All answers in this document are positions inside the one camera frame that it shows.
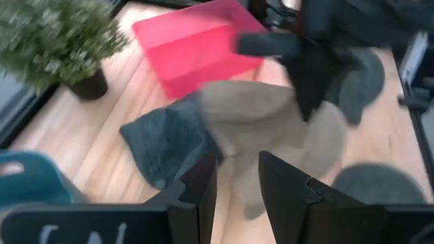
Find white aluminium bracket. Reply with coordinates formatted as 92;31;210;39
399;31;429;85

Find dark grey knit hat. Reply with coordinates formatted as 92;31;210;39
119;93;224;190

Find red plastic bin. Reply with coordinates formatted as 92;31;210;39
132;0;267;100

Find teal plastic basket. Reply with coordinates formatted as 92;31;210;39
0;150;86;208

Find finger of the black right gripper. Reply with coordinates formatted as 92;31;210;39
233;31;303;62
284;42;342;122

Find black table edge rail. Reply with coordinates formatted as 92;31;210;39
0;83;61;149
393;50;434;192

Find artificial green plant black pot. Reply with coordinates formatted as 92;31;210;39
0;0;130;102

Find beige knit hat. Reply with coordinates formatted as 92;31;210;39
198;80;347;221

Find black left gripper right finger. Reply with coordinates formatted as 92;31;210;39
258;150;434;244

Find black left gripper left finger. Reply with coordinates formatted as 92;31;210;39
0;152;218;244

